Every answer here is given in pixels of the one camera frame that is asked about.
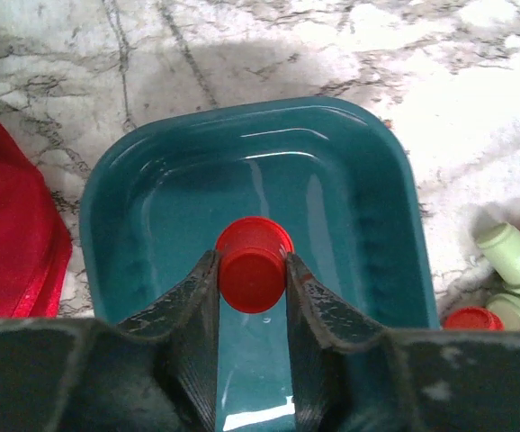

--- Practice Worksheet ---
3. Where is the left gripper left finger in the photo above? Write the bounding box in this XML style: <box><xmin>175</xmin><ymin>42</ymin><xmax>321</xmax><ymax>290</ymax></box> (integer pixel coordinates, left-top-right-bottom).
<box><xmin>118</xmin><ymin>250</ymin><xmax>220</xmax><ymax>431</ymax></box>

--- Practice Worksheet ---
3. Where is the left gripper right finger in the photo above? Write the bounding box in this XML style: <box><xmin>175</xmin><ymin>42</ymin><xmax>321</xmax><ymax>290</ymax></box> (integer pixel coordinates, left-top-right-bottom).
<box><xmin>285</xmin><ymin>253</ymin><xmax>385</xmax><ymax>431</ymax></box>

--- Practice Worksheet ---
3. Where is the teal storage basket tray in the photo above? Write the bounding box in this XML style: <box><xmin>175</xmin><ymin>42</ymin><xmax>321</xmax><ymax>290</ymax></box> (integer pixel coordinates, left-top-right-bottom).
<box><xmin>78</xmin><ymin>96</ymin><xmax>441</xmax><ymax>432</ymax></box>

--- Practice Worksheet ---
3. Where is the red cloth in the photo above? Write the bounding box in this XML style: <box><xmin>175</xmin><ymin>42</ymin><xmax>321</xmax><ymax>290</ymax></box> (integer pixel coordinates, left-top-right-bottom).
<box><xmin>0</xmin><ymin>124</ymin><xmax>72</xmax><ymax>318</ymax></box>

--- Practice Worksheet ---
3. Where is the green coffee capsule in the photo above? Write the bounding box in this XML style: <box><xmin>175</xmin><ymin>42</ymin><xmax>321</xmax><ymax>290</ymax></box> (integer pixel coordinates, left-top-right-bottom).
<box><xmin>484</xmin><ymin>292</ymin><xmax>520</xmax><ymax>332</ymax></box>
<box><xmin>475</xmin><ymin>222</ymin><xmax>520</xmax><ymax>295</ymax></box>

